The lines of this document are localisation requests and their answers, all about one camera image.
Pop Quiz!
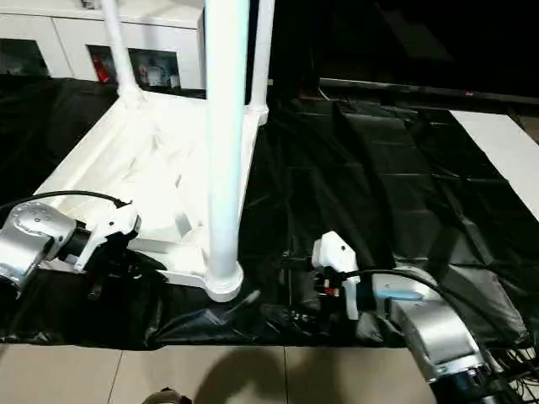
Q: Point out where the black long bar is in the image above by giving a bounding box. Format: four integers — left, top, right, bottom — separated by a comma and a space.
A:
319, 77, 539, 104

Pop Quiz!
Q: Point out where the black cable bundle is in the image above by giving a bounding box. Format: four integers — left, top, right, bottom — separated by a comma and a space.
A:
483, 332, 539, 396

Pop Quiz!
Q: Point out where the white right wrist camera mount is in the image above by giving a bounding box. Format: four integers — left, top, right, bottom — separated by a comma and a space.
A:
312, 230, 360, 321

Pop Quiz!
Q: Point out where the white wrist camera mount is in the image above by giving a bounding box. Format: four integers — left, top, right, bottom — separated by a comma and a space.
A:
74, 204, 142, 270
312, 230, 360, 321

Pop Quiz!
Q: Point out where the white flat board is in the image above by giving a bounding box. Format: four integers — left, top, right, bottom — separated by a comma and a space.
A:
449, 109, 539, 222

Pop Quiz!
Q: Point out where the white plastic table leg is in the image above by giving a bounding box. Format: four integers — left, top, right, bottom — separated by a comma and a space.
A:
100, 0, 144, 102
248, 0, 275, 117
203, 0, 250, 295

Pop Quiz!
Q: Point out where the white plastic table top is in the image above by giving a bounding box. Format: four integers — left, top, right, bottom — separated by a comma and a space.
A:
33, 90, 270, 303

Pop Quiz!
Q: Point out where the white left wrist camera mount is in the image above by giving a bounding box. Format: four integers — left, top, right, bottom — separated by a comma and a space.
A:
74, 204, 142, 270

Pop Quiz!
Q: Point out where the white cabinet with glass doors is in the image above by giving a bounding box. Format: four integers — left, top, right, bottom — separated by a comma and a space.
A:
0, 0, 207, 92

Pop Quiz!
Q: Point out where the black plastic mat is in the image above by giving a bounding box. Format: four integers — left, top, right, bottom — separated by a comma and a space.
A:
0, 75, 539, 348

